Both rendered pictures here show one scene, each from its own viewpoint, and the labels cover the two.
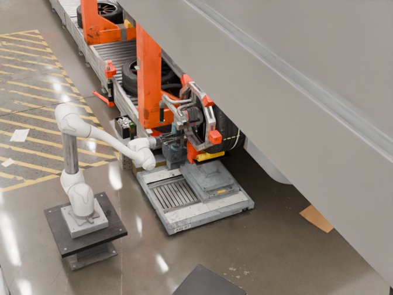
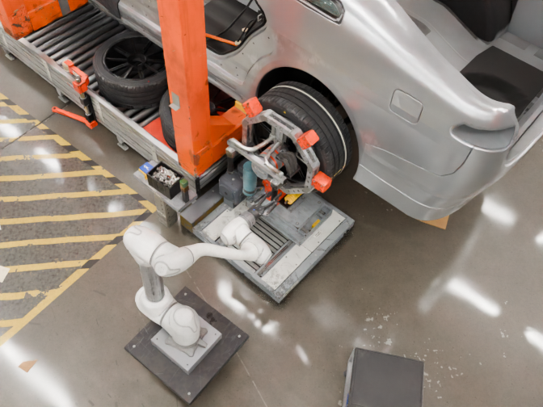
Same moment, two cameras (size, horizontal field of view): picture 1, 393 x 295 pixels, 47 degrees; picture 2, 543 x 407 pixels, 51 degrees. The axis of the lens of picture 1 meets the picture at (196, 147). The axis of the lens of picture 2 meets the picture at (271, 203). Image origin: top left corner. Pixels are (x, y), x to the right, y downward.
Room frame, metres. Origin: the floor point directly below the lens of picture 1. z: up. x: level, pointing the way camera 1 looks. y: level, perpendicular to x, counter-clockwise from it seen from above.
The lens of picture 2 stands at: (1.15, 0.94, 3.38)
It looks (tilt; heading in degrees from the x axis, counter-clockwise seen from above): 54 degrees down; 336
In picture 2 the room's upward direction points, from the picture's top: 5 degrees clockwise
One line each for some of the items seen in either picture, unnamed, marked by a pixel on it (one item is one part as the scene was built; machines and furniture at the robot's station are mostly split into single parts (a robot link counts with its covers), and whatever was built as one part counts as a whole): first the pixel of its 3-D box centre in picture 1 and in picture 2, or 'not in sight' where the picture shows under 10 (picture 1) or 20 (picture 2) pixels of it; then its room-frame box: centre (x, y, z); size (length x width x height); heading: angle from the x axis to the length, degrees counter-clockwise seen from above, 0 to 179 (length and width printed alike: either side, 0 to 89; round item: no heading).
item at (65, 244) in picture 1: (86, 233); (188, 350); (2.41, 0.82, 0.15); 0.50 x 0.50 x 0.30; 31
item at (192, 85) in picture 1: (196, 116); (279, 153); (3.13, 0.02, 0.85); 0.54 x 0.07 x 0.54; 28
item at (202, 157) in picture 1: (210, 154); (300, 189); (3.07, -0.13, 0.51); 0.29 x 0.06 x 0.06; 118
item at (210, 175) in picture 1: (209, 162); (290, 190); (3.21, -0.13, 0.32); 0.40 x 0.30 x 0.28; 28
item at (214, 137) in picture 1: (214, 137); (321, 182); (2.85, -0.14, 0.85); 0.09 x 0.08 x 0.07; 28
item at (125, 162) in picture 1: (124, 149); (165, 203); (3.46, 0.69, 0.21); 0.10 x 0.10 x 0.42; 28
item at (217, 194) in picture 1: (208, 178); (288, 207); (3.20, -0.13, 0.13); 0.50 x 0.36 x 0.10; 28
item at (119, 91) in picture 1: (113, 83); (86, 94); (4.59, 1.01, 0.28); 2.47 x 0.09 x 0.22; 28
